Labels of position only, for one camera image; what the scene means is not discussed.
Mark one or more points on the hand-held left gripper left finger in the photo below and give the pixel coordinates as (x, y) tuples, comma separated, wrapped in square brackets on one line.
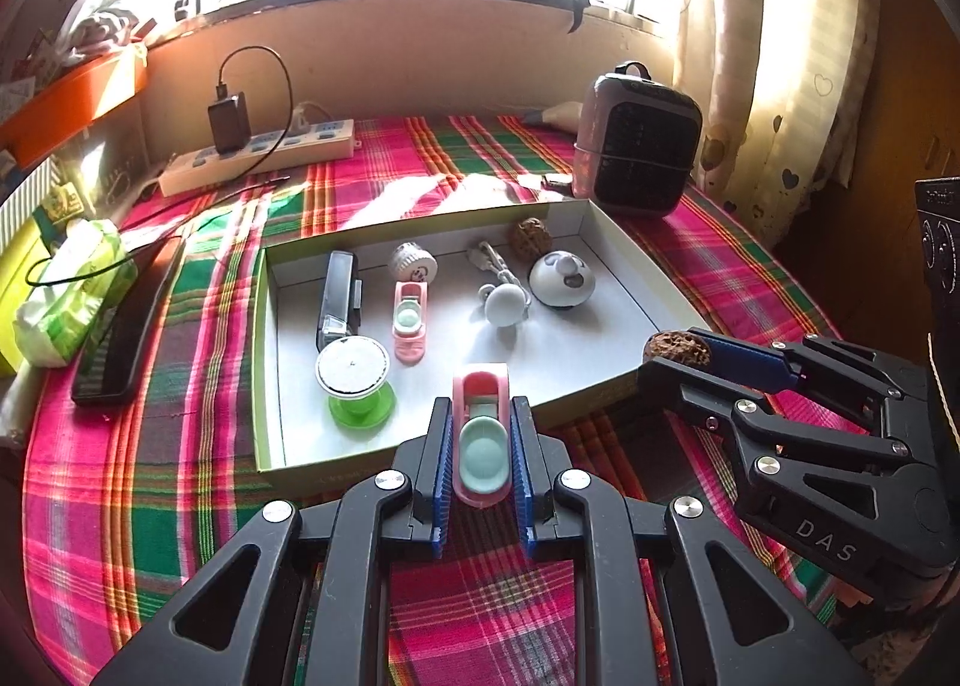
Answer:
[(441, 483)]

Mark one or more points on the wooden cabinet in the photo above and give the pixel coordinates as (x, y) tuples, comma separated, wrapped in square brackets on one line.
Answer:
[(900, 101)]

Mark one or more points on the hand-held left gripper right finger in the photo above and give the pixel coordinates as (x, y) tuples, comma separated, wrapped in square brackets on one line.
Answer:
[(523, 483)]

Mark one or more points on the white plug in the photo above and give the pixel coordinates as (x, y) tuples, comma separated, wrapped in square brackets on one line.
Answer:
[(306, 118)]

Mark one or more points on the green and white cardboard box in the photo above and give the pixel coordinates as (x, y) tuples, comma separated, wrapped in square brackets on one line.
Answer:
[(570, 356)]

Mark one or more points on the black window latch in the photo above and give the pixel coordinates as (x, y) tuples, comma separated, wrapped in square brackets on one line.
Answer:
[(577, 11)]

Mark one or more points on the pink clip with green pad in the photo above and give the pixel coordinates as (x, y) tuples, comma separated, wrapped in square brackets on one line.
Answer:
[(410, 341), (480, 461)]

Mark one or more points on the yellow box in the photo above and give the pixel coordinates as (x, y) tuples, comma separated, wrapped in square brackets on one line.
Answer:
[(15, 266)]

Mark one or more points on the white ribbed jar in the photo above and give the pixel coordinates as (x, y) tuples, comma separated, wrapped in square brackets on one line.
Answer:
[(411, 262)]

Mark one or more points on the orange tray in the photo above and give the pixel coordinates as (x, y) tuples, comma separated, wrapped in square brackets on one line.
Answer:
[(75, 94)]

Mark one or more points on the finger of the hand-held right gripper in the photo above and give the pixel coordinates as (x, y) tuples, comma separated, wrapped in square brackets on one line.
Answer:
[(750, 360), (697, 401)]

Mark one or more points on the striped box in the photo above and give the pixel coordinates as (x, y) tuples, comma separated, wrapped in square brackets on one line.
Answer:
[(30, 195)]

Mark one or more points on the heart print curtain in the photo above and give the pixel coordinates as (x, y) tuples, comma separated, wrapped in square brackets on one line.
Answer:
[(787, 56)]

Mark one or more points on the black smartphone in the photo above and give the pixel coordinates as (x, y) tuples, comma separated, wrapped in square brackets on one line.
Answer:
[(120, 341)]

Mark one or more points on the person's right forearm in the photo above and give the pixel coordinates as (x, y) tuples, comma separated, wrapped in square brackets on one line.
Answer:
[(892, 648)]

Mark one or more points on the small desk fan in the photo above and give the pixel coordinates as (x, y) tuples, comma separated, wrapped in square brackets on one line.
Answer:
[(637, 146)]

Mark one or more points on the black charger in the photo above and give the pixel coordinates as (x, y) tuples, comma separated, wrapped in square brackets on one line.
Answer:
[(227, 120)]

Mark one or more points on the black bike light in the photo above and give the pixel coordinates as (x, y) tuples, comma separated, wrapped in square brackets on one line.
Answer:
[(337, 296)]

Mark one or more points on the small dark adapter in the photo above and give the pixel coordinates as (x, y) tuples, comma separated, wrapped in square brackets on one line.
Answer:
[(556, 182)]

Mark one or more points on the small green printed packet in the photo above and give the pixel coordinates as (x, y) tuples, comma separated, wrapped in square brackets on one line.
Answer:
[(60, 202)]

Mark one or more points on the white power strip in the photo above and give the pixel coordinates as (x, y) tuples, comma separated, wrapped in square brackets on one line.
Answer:
[(187, 172)]

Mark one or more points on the white plastic bag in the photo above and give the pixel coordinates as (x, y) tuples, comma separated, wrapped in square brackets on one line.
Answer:
[(97, 26)]

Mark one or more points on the white panda dome toy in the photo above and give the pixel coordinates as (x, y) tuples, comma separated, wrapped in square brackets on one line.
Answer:
[(562, 281)]

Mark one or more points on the green spool with white top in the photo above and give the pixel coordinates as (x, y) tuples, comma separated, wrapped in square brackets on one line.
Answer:
[(352, 367)]

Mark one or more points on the brown walnut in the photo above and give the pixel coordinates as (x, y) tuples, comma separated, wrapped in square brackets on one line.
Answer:
[(531, 235), (671, 347)]

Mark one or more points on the green and white tissue pack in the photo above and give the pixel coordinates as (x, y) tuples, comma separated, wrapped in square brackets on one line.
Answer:
[(67, 296)]

